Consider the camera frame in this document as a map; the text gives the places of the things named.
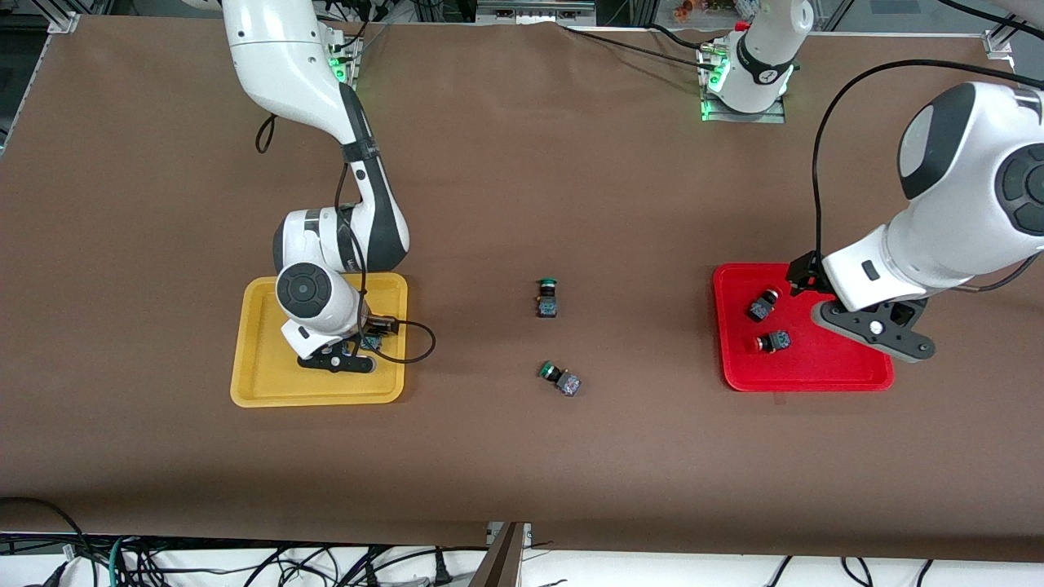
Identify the green mushroom push button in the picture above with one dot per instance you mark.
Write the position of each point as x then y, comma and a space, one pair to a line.
547, 302
563, 380

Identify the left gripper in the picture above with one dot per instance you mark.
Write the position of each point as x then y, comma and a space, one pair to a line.
802, 272

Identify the table cover sheet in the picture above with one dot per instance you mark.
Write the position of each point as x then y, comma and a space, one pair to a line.
522, 204

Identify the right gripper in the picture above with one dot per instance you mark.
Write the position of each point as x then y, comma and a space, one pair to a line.
377, 329

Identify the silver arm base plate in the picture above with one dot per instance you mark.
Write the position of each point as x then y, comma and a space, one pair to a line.
775, 116
352, 57

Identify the red plastic tray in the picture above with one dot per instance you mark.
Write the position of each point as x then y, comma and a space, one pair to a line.
816, 367

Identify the grey metal table strut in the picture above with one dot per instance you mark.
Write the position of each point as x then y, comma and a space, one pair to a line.
499, 562

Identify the silver corner bracket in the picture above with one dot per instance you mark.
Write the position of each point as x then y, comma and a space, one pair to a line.
999, 42
64, 22

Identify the grey metal rail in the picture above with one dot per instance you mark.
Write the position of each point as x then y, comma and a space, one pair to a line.
534, 10

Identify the yellow mushroom push button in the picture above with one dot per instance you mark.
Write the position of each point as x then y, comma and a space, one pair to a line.
373, 342

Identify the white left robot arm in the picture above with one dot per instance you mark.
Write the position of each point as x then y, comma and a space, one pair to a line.
962, 187

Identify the yellow plastic tray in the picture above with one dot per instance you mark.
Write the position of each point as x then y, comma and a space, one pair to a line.
261, 359

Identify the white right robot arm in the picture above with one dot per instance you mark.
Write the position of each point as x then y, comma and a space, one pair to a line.
285, 49

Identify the red mushroom push button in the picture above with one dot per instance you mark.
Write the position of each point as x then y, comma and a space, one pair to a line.
776, 341
763, 306

